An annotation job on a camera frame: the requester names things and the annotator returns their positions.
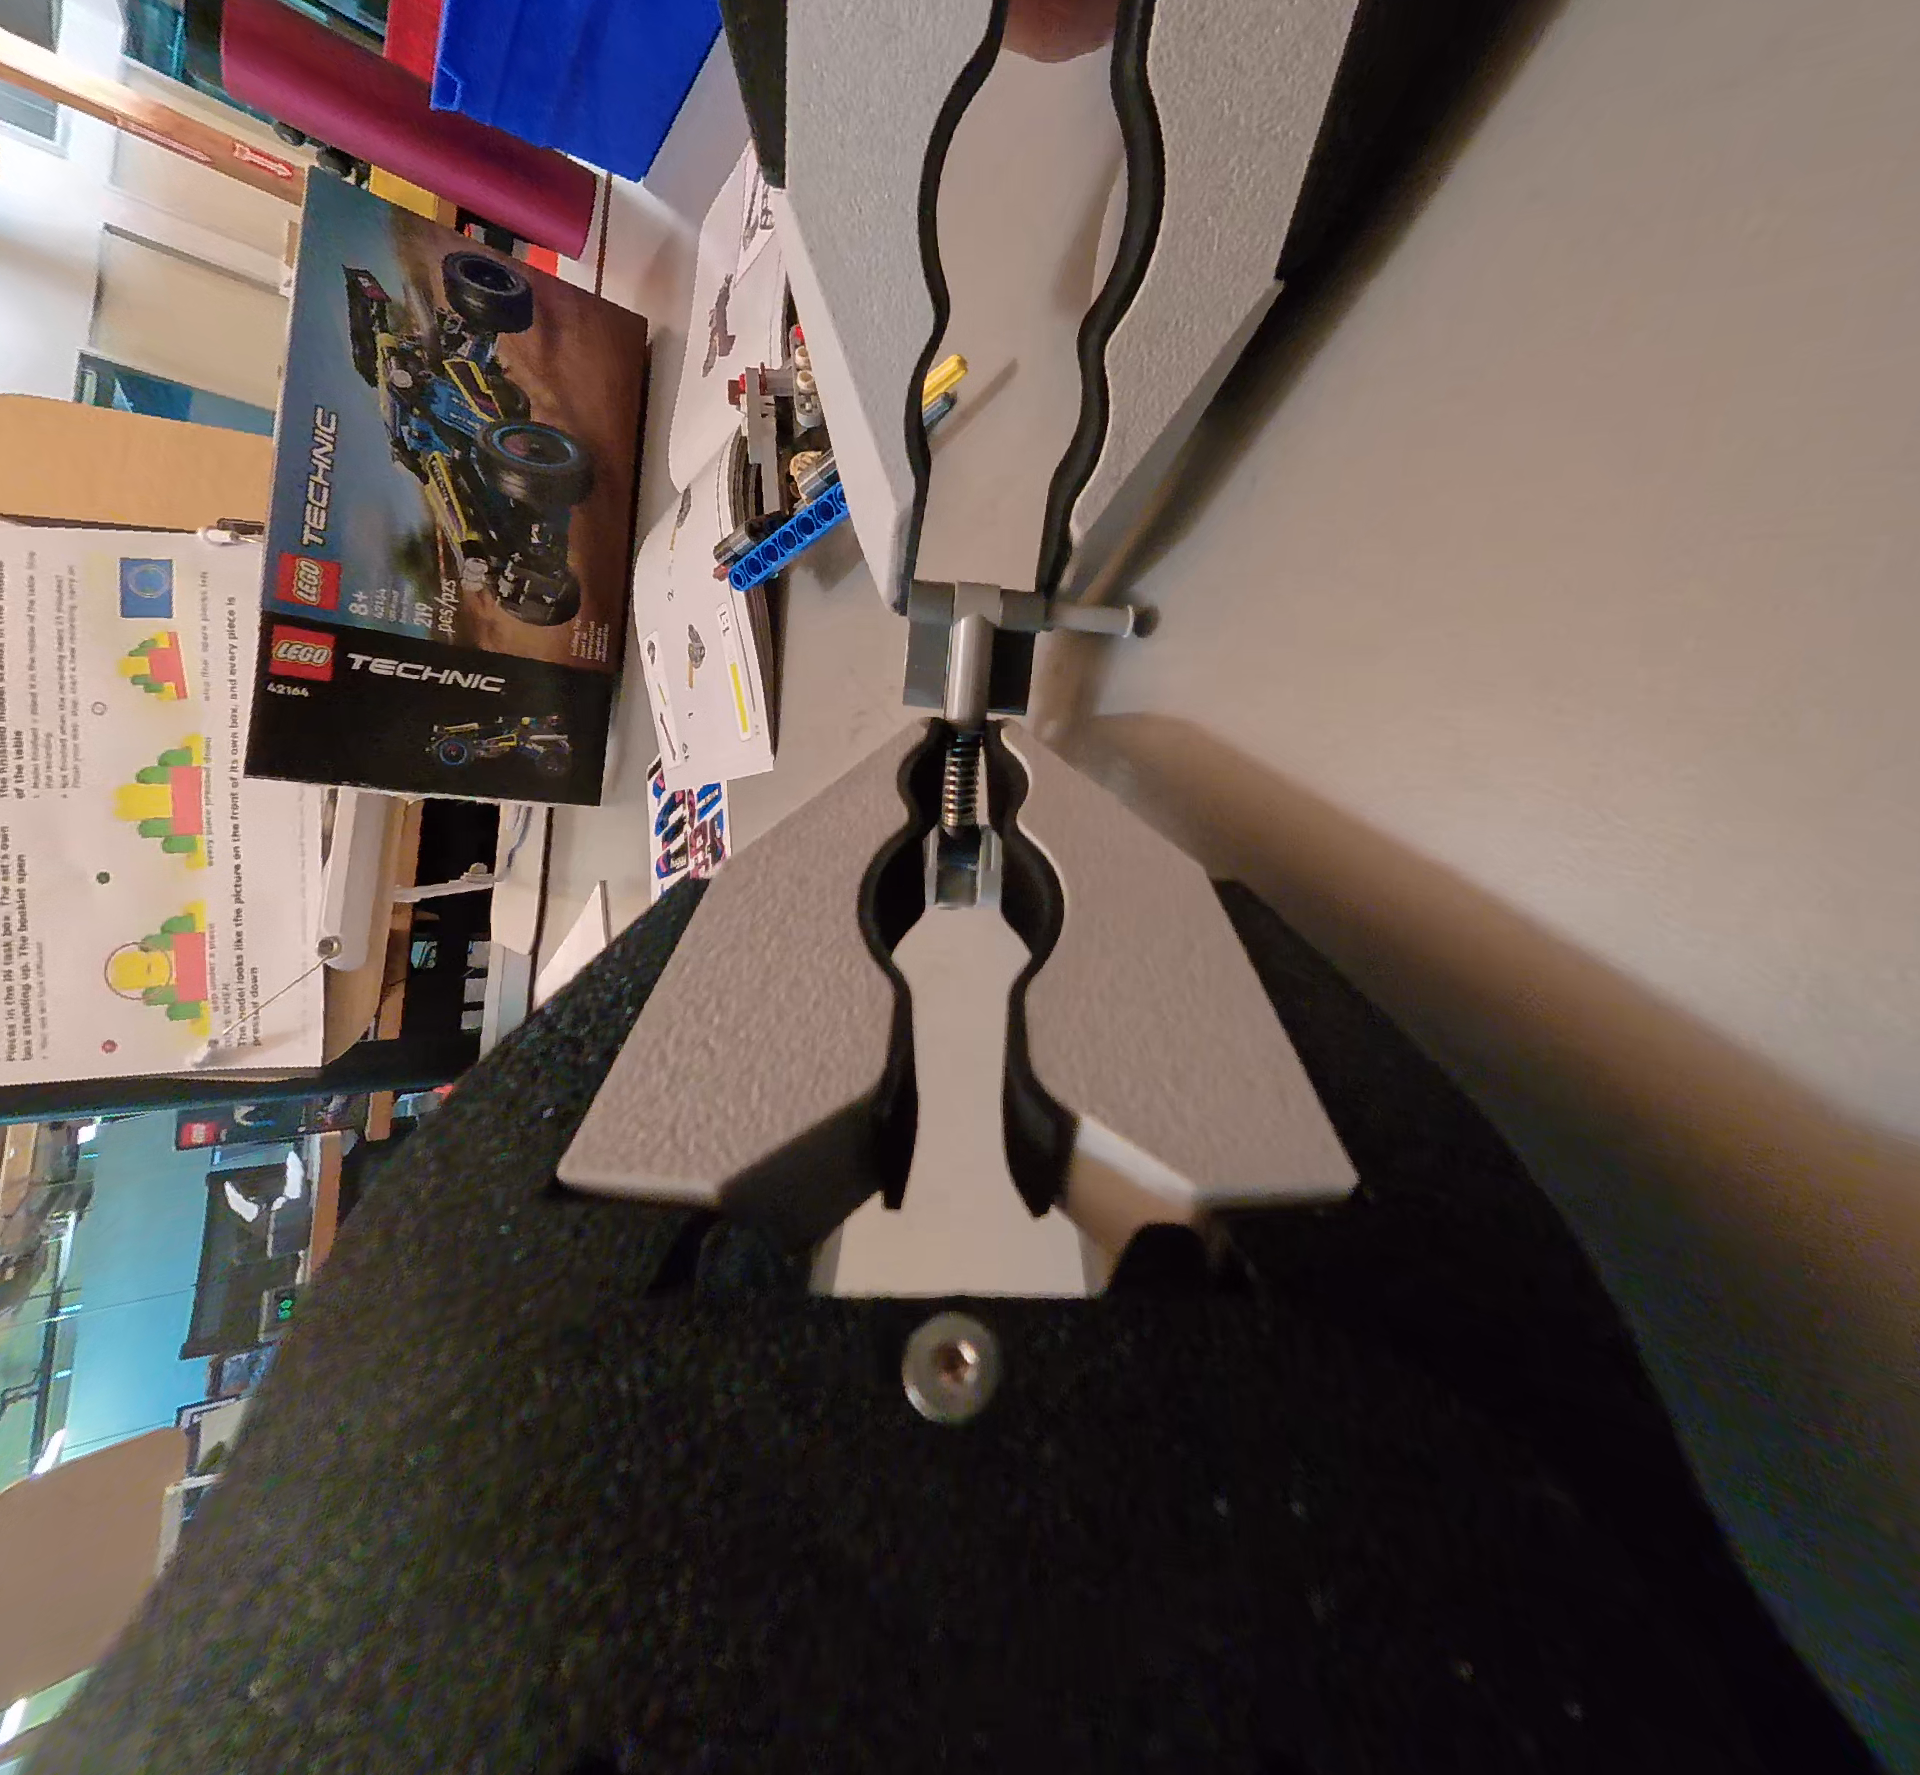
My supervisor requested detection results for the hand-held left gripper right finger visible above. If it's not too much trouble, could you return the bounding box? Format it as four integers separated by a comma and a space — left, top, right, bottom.
990, 722, 1362, 1296

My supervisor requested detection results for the grey lego shock absorber assembly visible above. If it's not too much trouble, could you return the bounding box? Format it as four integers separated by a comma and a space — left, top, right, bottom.
900, 575, 1157, 913

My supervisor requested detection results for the maroon cylinder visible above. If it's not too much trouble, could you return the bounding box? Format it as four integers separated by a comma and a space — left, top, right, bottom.
217, 0, 601, 254

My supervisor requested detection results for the cardboard box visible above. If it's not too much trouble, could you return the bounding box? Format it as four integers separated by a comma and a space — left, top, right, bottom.
0, 392, 407, 1072

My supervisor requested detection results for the printed instruction sheet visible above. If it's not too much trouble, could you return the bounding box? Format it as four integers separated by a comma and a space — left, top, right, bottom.
0, 515, 332, 1088

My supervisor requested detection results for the lego set box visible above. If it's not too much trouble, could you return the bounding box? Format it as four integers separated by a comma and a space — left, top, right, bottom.
244, 168, 650, 806

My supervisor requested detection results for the lego sticker sheet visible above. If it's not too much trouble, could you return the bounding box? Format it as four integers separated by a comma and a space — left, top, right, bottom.
648, 754, 732, 900

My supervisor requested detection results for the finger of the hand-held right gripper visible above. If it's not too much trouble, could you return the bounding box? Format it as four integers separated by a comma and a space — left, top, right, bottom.
1044, 0, 1413, 599
779, 0, 1022, 614

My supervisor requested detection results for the lego instruction booklet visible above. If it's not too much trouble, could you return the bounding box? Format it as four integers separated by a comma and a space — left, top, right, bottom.
631, 148, 812, 775

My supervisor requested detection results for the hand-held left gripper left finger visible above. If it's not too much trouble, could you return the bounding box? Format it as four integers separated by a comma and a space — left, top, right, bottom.
559, 717, 938, 1282

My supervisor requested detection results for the lego chassis with blue beam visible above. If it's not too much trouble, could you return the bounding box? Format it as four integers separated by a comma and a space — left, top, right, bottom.
705, 319, 862, 591

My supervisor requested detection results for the blue plastic bin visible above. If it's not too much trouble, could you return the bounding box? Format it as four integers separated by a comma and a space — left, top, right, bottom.
430, 0, 726, 184

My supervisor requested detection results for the person's right hand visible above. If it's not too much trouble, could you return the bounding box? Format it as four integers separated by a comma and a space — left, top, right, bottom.
1002, 0, 1131, 64

